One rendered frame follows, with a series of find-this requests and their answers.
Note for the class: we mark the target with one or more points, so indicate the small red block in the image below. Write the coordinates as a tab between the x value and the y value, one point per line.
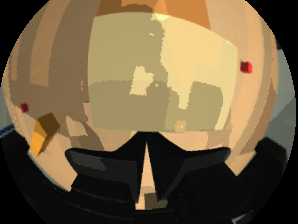
24	107
246	67

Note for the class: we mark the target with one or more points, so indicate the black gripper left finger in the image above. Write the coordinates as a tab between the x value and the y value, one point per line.
125	164

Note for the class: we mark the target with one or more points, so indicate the yellow flat bar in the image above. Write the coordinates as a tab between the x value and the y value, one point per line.
46	126

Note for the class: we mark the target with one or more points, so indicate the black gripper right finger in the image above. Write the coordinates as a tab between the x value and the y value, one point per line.
169	163

